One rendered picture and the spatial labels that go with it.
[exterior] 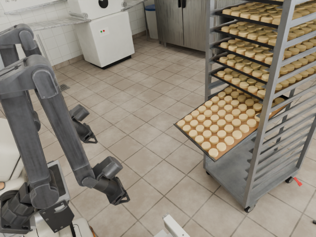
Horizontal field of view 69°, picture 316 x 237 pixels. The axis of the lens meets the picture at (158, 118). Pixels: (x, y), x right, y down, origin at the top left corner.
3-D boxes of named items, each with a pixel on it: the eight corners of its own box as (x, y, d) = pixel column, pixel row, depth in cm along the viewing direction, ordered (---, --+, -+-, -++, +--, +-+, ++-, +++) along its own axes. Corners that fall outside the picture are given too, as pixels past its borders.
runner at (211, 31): (212, 34, 128) (212, 28, 126) (209, 33, 130) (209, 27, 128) (288, 10, 150) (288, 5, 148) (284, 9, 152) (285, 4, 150)
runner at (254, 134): (207, 163, 193) (207, 161, 191) (205, 161, 195) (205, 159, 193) (260, 133, 215) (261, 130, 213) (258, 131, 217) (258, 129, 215)
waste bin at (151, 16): (174, 34, 550) (173, 4, 510) (159, 41, 522) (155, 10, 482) (159, 31, 583) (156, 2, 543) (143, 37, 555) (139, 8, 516)
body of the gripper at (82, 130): (86, 123, 125) (77, 116, 119) (92, 133, 117) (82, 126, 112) (78, 132, 124) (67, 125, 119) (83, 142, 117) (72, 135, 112)
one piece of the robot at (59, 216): (44, 240, 95) (20, 212, 82) (36, 193, 114) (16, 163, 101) (82, 219, 100) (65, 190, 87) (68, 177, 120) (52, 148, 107)
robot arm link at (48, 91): (21, 59, 57) (25, 74, 49) (44, 53, 59) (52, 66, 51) (74, 172, 82) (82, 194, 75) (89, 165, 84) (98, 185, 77)
